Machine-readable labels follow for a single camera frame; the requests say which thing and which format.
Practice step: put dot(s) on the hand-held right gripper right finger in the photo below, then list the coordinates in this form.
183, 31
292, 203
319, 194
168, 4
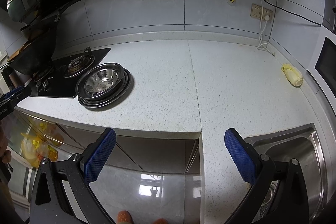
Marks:
240, 158

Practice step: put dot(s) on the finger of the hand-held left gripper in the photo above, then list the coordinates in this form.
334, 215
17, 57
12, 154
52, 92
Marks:
15, 96

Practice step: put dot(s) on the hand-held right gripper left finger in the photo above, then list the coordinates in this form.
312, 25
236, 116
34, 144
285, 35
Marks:
101, 155

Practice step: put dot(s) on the large steel plate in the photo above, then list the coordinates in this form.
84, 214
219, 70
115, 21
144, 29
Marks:
130, 88

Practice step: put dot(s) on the large steel bowl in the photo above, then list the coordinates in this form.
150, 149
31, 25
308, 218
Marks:
89, 81

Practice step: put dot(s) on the person's left hand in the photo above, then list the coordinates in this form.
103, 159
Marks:
3, 140

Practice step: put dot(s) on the black wok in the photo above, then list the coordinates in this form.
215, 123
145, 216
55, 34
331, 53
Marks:
34, 58

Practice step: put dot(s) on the yellow oil bottle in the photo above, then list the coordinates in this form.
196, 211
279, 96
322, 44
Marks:
51, 154
31, 148

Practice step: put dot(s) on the steel sink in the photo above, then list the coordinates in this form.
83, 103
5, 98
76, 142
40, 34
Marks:
296, 150

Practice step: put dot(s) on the orange slipper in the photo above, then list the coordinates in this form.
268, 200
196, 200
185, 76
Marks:
124, 216
160, 221

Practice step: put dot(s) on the black gas stove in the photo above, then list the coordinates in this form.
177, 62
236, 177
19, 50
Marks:
101, 54

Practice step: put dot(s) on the napa cabbage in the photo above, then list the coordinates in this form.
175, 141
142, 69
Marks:
292, 74

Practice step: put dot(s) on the white microwave oven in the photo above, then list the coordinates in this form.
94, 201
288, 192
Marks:
328, 61

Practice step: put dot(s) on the white plug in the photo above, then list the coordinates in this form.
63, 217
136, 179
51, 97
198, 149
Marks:
267, 16

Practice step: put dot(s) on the wide beige wall outlet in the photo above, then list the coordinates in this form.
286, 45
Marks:
256, 11

